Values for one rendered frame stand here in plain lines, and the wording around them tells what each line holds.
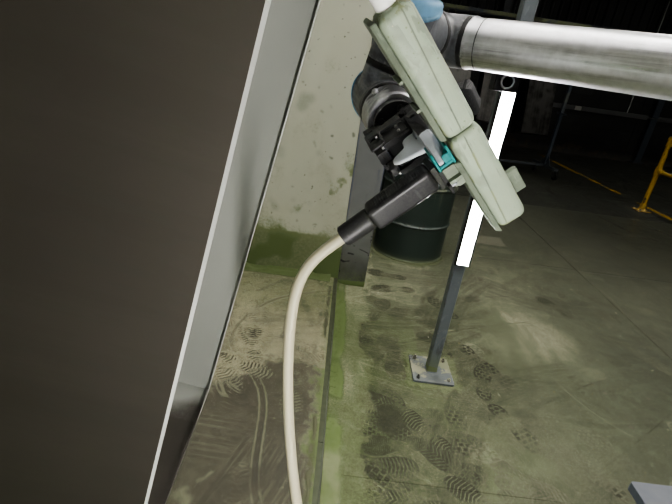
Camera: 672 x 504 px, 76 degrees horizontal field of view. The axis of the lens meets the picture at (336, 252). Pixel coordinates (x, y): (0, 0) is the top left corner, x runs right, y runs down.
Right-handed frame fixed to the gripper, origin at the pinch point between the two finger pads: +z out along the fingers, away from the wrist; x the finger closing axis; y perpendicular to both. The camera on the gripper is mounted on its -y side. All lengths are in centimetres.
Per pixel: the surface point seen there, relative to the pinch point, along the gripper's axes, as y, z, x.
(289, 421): 38.1, 8.8, -16.0
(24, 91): 25.2, 8.5, 33.1
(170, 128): 18.0, 10.5, 24.7
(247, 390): 109, -71, -83
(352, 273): 72, -172, -139
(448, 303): 23, -91, -121
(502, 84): -39, -105, -51
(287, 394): 35.9, 7.0, -12.8
